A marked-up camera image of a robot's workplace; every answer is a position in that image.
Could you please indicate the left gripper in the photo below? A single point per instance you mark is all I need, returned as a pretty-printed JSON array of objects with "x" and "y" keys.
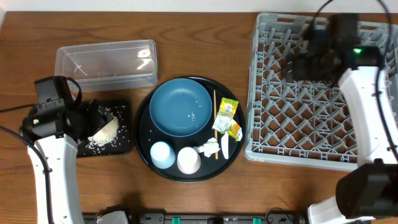
[{"x": 94, "y": 119}]

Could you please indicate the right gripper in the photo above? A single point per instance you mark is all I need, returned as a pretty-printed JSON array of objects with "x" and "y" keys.
[{"x": 292, "y": 68}]

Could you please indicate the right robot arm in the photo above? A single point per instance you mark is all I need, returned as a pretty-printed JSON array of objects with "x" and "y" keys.
[{"x": 370, "y": 191}]

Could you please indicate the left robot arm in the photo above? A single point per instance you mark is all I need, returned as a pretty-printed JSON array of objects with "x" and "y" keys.
[{"x": 53, "y": 129}]

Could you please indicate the grey dishwasher rack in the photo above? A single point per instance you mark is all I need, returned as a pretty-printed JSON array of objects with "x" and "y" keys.
[{"x": 303, "y": 123}]

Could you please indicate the pile of rice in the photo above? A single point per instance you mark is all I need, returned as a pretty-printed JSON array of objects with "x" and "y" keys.
[{"x": 114, "y": 138}]

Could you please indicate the black rectangular tray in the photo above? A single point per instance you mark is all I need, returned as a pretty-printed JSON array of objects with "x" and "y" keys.
[{"x": 107, "y": 103}]

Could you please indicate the clear plastic bin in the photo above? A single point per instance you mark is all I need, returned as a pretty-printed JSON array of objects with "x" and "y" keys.
[{"x": 110, "y": 65}]

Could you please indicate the light blue cup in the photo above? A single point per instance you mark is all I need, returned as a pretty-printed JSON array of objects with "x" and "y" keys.
[{"x": 162, "y": 155}]

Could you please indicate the round black serving tray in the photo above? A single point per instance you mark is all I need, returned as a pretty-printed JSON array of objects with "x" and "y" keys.
[{"x": 146, "y": 134}]

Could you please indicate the white pink cup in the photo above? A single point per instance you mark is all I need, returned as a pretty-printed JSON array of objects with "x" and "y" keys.
[{"x": 188, "y": 160}]

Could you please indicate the green yellow snack wrapper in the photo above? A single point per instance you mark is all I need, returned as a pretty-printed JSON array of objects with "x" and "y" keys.
[{"x": 225, "y": 115}]

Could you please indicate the orange green torn wrapper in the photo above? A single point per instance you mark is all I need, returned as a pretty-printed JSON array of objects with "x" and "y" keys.
[{"x": 235, "y": 131}]

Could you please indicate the wooden chopstick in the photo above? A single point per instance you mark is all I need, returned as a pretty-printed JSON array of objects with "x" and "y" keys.
[{"x": 214, "y": 115}]

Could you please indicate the crumpled white tissue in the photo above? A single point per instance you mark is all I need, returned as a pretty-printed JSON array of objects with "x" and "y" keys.
[{"x": 208, "y": 148}]

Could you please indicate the white plastic spoon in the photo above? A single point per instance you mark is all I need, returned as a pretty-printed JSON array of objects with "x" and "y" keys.
[{"x": 225, "y": 145}]

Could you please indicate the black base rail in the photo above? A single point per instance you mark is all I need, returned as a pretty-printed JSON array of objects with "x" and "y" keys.
[{"x": 273, "y": 217}]

